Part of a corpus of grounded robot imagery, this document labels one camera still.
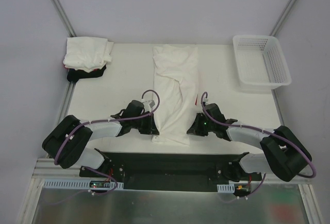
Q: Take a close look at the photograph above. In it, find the folded black t shirt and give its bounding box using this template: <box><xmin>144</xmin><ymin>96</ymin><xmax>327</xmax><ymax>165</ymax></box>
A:
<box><xmin>67</xmin><ymin>66</ymin><xmax>107</xmax><ymax>83</ymax></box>

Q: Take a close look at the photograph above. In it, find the white plastic basket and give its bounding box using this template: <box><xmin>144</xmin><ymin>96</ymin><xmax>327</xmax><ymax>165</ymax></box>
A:
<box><xmin>233</xmin><ymin>35</ymin><xmax>292</xmax><ymax>92</ymax></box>

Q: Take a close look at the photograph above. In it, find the white slotted cable duct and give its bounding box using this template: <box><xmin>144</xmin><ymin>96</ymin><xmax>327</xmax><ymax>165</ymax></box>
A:
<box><xmin>217</xmin><ymin>183</ymin><xmax>251</xmax><ymax>194</ymax></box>
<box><xmin>43</xmin><ymin>179</ymin><xmax>124</xmax><ymax>191</ymax></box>

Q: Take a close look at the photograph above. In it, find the aluminium frame post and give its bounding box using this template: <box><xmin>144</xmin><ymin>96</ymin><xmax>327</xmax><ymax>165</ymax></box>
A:
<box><xmin>51</xmin><ymin>0</ymin><xmax>76</xmax><ymax>38</ymax></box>
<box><xmin>269</xmin><ymin>0</ymin><xmax>299</xmax><ymax>37</ymax></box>

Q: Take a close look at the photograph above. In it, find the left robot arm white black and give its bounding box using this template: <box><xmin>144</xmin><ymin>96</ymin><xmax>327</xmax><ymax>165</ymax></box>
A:
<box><xmin>42</xmin><ymin>100</ymin><xmax>159</xmax><ymax>177</ymax></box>

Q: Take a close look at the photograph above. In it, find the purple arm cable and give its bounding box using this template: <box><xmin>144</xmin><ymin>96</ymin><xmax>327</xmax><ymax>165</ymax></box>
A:
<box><xmin>201</xmin><ymin>91</ymin><xmax>318</xmax><ymax>195</ymax></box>
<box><xmin>54</xmin><ymin>90</ymin><xmax>162</xmax><ymax>183</ymax></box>

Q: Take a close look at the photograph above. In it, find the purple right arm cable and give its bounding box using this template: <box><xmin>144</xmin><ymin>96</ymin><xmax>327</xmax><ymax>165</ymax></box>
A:
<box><xmin>201</xmin><ymin>91</ymin><xmax>318</xmax><ymax>195</ymax></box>

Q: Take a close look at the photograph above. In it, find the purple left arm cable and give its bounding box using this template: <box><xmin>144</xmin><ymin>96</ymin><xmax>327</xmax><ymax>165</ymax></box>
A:
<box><xmin>54</xmin><ymin>90</ymin><xmax>162</xmax><ymax>183</ymax></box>

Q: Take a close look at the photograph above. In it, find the aluminium frame post right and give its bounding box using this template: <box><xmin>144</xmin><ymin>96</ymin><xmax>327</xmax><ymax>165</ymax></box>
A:
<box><xmin>269</xmin><ymin>0</ymin><xmax>299</xmax><ymax>37</ymax></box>

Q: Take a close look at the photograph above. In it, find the white t shirt red print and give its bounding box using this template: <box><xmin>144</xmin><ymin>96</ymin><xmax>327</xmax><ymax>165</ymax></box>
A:
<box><xmin>152</xmin><ymin>45</ymin><xmax>199</xmax><ymax>146</ymax></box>

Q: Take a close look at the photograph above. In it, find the aluminium frame post left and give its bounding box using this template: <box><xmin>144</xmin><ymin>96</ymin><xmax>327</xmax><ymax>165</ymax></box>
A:
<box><xmin>51</xmin><ymin>0</ymin><xmax>76</xmax><ymax>38</ymax></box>

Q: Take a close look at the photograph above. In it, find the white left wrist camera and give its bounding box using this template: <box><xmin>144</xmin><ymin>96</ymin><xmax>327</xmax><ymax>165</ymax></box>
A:
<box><xmin>143</xmin><ymin>100</ymin><xmax>155</xmax><ymax>108</ymax></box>

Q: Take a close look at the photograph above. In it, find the white slotted cable duct right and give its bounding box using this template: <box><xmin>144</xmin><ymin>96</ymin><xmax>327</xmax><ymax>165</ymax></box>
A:
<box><xmin>217</xmin><ymin>183</ymin><xmax>251</xmax><ymax>194</ymax></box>

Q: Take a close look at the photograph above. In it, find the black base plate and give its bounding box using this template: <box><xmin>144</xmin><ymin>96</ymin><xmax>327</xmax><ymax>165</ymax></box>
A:
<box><xmin>78</xmin><ymin>151</ymin><xmax>263</xmax><ymax>191</ymax></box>

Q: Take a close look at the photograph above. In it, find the aluminium front rail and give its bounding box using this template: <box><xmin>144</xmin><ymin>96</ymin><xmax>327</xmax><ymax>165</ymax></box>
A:
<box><xmin>32</xmin><ymin>158</ymin><xmax>83</xmax><ymax>181</ymax></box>

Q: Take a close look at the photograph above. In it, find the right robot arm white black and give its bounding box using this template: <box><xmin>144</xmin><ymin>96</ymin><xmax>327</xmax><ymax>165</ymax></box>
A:
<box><xmin>187</xmin><ymin>102</ymin><xmax>316</xmax><ymax>182</ymax></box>

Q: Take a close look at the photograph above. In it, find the folded white t shirt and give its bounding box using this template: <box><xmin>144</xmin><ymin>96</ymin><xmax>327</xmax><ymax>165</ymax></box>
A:
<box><xmin>63</xmin><ymin>37</ymin><xmax>114</xmax><ymax>73</ymax></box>

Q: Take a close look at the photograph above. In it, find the aluminium side rail right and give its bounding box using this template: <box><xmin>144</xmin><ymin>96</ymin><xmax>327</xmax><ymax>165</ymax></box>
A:
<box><xmin>272</xmin><ymin>90</ymin><xmax>292</xmax><ymax>130</ymax></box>

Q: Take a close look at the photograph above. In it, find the white slotted cable duct left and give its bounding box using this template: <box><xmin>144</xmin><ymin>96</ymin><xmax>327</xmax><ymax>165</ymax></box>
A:
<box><xmin>43</xmin><ymin>179</ymin><xmax>124</xmax><ymax>191</ymax></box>

